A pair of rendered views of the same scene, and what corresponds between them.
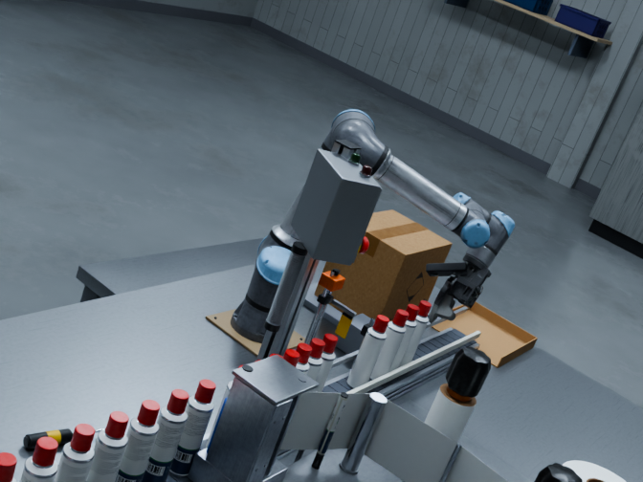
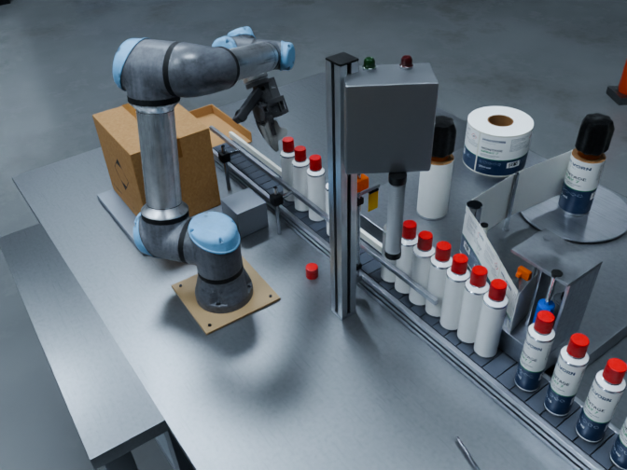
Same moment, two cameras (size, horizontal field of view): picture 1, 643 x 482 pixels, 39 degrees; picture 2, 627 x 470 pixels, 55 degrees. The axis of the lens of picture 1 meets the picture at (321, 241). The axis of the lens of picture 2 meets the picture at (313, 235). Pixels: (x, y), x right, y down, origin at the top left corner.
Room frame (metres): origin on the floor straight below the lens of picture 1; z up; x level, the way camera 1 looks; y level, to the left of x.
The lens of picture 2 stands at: (1.54, 1.02, 1.95)
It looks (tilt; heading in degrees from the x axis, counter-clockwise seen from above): 38 degrees down; 296
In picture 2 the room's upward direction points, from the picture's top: 3 degrees counter-clockwise
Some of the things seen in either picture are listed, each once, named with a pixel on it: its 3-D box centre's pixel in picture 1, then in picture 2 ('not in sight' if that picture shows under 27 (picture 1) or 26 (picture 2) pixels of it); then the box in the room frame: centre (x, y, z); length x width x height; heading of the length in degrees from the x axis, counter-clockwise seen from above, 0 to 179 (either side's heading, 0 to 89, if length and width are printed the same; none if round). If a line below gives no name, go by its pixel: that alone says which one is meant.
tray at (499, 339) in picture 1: (484, 332); (201, 132); (2.80, -0.61, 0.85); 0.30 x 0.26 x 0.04; 151
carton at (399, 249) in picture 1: (384, 268); (158, 160); (2.67, -0.21, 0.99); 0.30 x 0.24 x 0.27; 150
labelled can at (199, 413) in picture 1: (192, 427); (536, 351); (1.50, 0.11, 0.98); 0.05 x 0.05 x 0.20
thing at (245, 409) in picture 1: (253, 431); (541, 303); (1.51, 0.00, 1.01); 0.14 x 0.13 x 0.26; 151
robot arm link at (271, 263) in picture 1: (275, 275); (214, 243); (2.28, 0.09, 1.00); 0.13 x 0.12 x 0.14; 6
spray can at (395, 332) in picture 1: (388, 345); (316, 188); (2.16, -0.26, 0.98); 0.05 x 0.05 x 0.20
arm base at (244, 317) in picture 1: (261, 313); (222, 279); (2.27, 0.08, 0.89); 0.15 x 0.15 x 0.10
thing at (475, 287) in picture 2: not in sight; (473, 304); (1.65, 0.03, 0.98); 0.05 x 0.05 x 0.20
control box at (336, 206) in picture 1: (335, 207); (386, 118); (1.88, 0.00, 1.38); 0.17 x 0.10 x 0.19; 26
